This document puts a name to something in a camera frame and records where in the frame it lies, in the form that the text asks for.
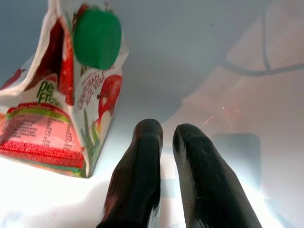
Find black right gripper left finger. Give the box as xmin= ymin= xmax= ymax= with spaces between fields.
xmin=96 ymin=118 xmax=164 ymax=228

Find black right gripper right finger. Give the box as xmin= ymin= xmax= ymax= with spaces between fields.
xmin=172 ymin=123 xmax=264 ymax=228

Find apple juice carton green cap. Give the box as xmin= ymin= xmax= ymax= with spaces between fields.
xmin=0 ymin=0 xmax=130 ymax=179

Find grey mini fridge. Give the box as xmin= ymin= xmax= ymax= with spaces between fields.
xmin=0 ymin=0 xmax=304 ymax=228

